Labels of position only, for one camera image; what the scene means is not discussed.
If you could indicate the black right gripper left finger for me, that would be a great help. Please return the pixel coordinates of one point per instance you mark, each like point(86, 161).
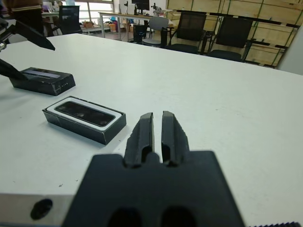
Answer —
point(139, 139)

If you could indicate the black computer monitor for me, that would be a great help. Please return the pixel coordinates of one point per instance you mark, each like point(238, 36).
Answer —
point(140, 3)

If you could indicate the black computer tower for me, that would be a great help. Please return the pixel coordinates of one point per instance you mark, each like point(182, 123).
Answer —
point(139, 33)

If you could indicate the person in brown sweater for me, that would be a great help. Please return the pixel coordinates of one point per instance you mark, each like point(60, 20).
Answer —
point(26, 16)

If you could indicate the black high-back office chair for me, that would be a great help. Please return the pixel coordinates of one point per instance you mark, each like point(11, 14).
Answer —
point(69, 20)

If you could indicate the black mesh office chair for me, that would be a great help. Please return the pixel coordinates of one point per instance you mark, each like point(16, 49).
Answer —
point(234, 30)
point(191, 26)

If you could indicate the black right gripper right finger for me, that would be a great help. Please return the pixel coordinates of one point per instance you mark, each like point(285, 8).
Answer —
point(172, 139)

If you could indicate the black box base white insert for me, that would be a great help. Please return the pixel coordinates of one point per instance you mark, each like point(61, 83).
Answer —
point(71, 127)

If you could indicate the brown cardboard box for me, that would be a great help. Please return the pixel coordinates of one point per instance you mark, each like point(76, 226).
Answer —
point(88, 24)

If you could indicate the black bar-shaped camera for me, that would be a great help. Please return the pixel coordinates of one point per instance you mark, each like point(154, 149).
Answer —
point(82, 113)

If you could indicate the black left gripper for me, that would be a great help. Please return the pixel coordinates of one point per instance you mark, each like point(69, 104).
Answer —
point(4, 33)

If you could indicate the grey swivel chair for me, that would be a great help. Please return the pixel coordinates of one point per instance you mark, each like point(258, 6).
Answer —
point(158, 23)

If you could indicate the white office desk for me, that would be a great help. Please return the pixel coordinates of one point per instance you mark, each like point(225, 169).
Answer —
point(123, 15)

